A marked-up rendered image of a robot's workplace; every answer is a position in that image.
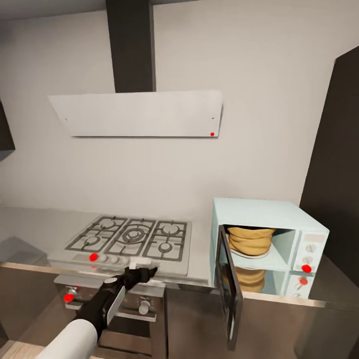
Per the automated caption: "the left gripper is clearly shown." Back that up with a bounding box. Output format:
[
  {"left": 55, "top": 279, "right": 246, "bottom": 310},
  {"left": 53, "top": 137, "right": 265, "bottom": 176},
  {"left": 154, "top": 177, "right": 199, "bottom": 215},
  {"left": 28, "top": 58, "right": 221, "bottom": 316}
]
[{"left": 125, "top": 267, "right": 157, "bottom": 285}]

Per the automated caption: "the popcorn bag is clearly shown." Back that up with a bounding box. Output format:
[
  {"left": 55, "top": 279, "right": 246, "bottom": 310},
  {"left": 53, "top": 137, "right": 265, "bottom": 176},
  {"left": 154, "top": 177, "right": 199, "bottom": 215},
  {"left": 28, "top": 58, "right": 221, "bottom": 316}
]
[{"left": 227, "top": 224, "right": 276, "bottom": 255}]

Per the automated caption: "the microwave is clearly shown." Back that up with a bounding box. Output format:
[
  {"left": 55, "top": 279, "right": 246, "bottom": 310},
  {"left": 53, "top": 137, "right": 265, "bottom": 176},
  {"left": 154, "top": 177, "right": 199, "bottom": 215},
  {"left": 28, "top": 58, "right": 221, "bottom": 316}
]
[{"left": 211, "top": 197, "right": 330, "bottom": 352}]

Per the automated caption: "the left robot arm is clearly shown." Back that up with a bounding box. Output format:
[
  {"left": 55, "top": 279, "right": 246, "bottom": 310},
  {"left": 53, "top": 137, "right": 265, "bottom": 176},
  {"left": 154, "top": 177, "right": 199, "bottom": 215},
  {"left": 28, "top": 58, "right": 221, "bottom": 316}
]
[{"left": 34, "top": 257, "right": 157, "bottom": 359}]

